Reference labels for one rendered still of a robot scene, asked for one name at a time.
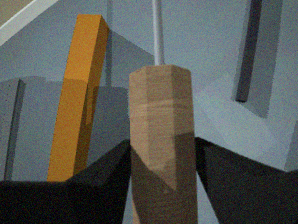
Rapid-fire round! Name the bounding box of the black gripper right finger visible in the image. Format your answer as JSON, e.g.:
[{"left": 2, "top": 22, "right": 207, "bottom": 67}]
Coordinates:
[{"left": 195, "top": 137, "right": 298, "bottom": 224}]

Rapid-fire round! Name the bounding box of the orange rectangular bar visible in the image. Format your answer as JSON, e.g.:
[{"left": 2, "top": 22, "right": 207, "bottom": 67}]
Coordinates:
[{"left": 46, "top": 14, "right": 110, "bottom": 182}]

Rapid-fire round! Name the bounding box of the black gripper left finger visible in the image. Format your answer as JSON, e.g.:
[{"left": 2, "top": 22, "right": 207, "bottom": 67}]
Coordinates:
[{"left": 0, "top": 139, "right": 131, "bottom": 224}]

